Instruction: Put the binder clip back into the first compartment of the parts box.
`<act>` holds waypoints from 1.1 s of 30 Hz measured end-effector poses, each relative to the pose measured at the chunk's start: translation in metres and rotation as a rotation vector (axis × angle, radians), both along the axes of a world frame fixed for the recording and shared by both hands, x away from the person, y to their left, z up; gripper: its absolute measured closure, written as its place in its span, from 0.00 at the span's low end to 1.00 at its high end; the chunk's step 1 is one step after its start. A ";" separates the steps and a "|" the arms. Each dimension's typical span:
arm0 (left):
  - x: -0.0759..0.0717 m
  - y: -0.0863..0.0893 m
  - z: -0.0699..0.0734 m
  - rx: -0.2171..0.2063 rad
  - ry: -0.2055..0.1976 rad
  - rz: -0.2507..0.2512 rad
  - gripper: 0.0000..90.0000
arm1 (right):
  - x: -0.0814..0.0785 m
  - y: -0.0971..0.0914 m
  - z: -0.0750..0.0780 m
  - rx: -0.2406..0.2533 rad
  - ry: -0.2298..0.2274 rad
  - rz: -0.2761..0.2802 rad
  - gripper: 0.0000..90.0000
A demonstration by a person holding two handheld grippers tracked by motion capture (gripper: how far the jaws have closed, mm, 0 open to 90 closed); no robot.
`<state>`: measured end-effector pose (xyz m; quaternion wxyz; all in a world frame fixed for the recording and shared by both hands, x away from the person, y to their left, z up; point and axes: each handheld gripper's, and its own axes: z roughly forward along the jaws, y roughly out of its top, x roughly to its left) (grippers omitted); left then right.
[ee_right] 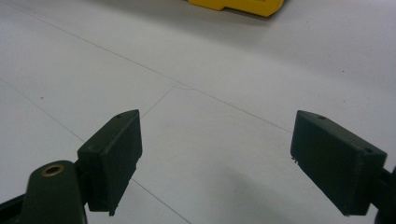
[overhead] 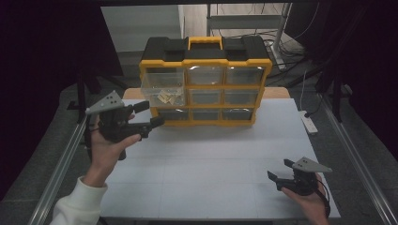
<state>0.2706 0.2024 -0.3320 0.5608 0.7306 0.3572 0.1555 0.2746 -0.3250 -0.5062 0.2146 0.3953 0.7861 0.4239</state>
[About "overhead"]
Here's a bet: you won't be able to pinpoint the person's left hand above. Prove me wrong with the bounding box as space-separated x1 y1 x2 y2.
81 113 142 189

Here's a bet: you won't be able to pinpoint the grid of small clear drawers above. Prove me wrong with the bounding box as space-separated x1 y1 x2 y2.
158 66 266 122

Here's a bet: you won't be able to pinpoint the wooden table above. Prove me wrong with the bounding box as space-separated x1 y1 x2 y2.
122 86 292 100

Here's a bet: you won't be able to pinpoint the yellow black organizer box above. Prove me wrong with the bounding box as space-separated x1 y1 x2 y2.
138 35 273 128

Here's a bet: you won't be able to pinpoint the black stand legs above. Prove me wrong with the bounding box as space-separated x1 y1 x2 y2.
66 69 103 125
314 69 354 124

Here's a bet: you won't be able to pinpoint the person's right hand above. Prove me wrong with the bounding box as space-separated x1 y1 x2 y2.
280 173 330 225

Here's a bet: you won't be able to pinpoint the aluminium floor rail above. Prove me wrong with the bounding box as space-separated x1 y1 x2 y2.
27 104 96 225
318 92 398 225

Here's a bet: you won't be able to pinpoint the grey metal stand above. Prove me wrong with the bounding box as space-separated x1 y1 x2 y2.
206 3 293 71

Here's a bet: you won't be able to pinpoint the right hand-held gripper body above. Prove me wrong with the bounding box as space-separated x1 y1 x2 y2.
276 156 333 197

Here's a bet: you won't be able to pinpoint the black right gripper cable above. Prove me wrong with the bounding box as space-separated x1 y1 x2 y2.
314 179 331 218

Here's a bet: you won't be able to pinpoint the black plug cable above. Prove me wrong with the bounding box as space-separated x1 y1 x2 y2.
303 92 325 118

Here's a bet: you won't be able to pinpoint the white power strip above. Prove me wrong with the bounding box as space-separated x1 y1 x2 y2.
299 110 319 136

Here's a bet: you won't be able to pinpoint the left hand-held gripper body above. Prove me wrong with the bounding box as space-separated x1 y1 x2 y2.
84 89 152 161

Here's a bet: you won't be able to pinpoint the white power cable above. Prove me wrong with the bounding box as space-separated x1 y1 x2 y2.
298 68 309 112

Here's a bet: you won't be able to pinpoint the bundle of floor cables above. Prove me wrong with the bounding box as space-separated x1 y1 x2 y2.
262 29 315 80

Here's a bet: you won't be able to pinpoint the clear plastic organizer drawer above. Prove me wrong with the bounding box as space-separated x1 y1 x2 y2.
140 67 187 108

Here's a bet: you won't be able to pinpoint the dark curtain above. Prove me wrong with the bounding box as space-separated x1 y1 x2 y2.
285 0 398 161
0 0 124 202

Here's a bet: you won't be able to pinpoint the white table mat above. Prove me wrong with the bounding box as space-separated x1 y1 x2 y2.
99 97 342 219

